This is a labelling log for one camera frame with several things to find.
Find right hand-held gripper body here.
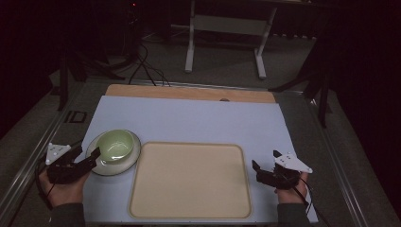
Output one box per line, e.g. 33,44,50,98
260,152,314,191

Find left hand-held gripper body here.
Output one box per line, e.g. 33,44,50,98
44,142,93,185

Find green bowl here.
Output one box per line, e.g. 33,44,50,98
85,129,142,177
95,129,136,165

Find person's right hand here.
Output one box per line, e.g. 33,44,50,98
273,171,310,205

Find person's left hand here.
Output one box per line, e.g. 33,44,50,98
39,170,92,209

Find beige tray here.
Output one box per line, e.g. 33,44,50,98
127,141,253,221

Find pale blue table mat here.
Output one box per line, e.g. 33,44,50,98
76,95,320,225

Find black tripod stand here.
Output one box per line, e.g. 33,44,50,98
56,37,140,112
268,18,335,129

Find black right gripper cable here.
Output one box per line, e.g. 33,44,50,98
285,172,330,227

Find metal floor rail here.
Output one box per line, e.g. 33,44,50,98
0,82,86,218
304,94,371,227

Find black floor socket frame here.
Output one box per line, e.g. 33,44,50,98
63,110,88,125

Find black floor cables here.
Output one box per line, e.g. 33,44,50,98
127,41,172,88

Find white metal desk frame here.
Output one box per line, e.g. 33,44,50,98
183,0,279,80

